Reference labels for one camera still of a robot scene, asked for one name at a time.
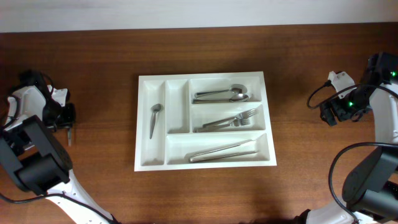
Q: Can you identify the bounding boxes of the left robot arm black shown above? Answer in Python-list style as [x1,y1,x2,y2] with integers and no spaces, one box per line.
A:
[1,70,117,224]

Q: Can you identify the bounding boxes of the white plastic cutlery tray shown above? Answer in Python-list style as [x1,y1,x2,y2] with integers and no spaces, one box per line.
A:
[134,72,277,172]

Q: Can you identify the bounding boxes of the small metal teaspoon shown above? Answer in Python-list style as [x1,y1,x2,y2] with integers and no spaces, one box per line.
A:
[149,103,163,139]
[67,127,73,147]

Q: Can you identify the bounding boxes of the metal fork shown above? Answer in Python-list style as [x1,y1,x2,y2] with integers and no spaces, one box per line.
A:
[193,119,251,133]
[202,108,258,128]

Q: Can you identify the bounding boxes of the metal tablespoon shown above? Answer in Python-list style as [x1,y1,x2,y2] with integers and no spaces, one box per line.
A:
[194,84,248,98]
[192,93,249,104]

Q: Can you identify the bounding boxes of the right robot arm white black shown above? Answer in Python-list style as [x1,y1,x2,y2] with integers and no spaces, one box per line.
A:
[293,52,397,224]

